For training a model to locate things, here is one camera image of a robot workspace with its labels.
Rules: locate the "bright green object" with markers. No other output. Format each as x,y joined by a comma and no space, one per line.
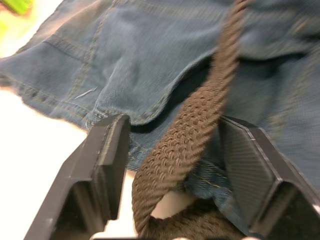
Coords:
20,6

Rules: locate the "blue denim shorts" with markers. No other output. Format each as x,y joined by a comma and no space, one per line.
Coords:
140,50

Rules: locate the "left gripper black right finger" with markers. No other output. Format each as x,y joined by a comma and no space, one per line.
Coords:
265,180

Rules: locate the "brown braided belt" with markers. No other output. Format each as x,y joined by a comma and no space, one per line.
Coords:
190,125

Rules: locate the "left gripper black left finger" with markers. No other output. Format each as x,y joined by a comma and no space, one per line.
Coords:
87,175

